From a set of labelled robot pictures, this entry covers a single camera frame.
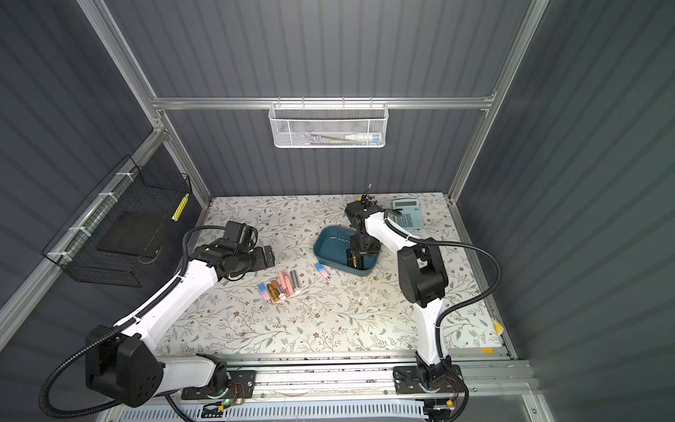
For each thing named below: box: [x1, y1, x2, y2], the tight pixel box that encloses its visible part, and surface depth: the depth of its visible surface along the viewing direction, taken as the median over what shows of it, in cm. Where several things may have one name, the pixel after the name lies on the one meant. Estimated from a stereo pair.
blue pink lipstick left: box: [257, 283, 271, 303], surface depth 95 cm
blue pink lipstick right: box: [314, 261, 331, 281], surface depth 98 cm
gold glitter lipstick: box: [267, 283, 281, 303], surface depth 93 cm
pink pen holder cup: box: [360, 194, 378, 212], surface depth 104 cm
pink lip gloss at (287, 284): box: [282, 269, 295, 297], surface depth 94 cm
